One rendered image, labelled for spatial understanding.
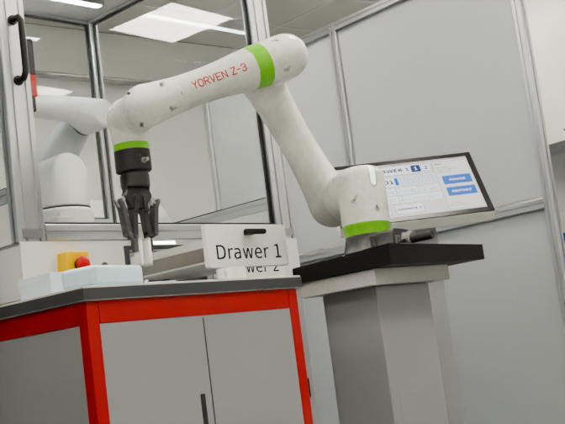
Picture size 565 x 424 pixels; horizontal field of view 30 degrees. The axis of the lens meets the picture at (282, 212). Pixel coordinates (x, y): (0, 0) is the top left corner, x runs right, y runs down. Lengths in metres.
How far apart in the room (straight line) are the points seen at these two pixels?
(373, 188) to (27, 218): 0.89
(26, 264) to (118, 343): 0.66
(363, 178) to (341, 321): 0.38
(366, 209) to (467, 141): 1.64
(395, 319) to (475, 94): 1.81
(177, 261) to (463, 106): 1.91
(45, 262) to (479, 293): 2.08
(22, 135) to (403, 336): 1.10
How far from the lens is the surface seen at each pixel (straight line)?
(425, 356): 2.75
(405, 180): 3.62
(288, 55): 2.77
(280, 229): 2.85
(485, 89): 4.30
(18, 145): 2.80
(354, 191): 2.76
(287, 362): 2.45
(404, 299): 2.72
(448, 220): 3.51
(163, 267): 2.82
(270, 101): 2.91
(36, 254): 2.76
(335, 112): 4.87
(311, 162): 2.91
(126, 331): 2.15
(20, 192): 2.78
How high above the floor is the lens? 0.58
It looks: 8 degrees up
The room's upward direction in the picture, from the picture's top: 7 degrees counter-clockwise
